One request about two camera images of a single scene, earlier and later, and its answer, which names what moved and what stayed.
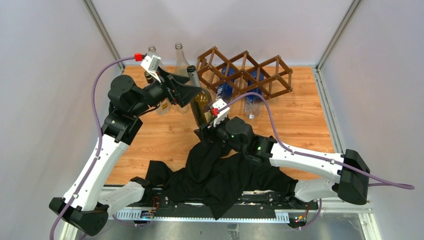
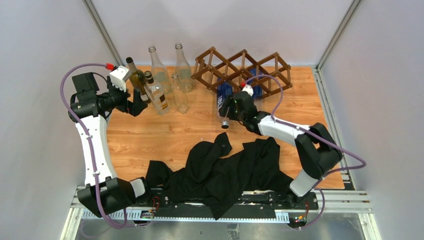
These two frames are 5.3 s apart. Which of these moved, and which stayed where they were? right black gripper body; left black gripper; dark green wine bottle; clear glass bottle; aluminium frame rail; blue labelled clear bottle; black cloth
Moved: left black gripper; dark green wine bottle; blue labelled clear bottle; right black gripper body
Stayed: clear glass bottle; aluminium frame rail; black cloth
